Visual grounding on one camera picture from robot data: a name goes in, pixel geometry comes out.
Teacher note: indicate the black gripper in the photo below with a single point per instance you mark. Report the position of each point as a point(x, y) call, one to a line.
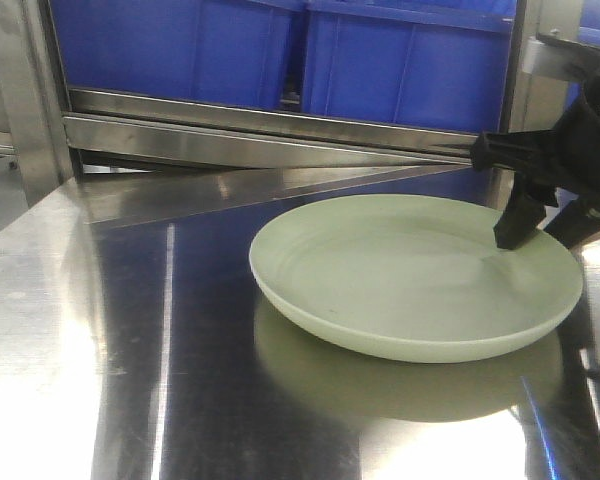
point(574, 145)

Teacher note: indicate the green plate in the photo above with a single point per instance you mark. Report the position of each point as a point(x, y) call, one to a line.
point(412, 278)

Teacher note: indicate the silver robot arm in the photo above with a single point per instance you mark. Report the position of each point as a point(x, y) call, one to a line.
point(557, 56)

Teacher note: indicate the stainless steel shelf rack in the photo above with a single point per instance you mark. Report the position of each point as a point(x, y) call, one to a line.
point(46, 125)

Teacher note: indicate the right blue bin behind table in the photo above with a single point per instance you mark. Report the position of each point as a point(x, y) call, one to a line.
point(431, 64)

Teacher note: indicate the blue bin behind table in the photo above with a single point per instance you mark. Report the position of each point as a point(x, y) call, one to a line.
point(226, 52)
point(431, 64)

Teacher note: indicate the far right blue bin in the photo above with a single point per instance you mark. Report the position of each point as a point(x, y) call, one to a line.
point(589, 33)

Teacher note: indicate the left blue bin behind table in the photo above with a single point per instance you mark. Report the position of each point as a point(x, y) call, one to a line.
point(226, 52)

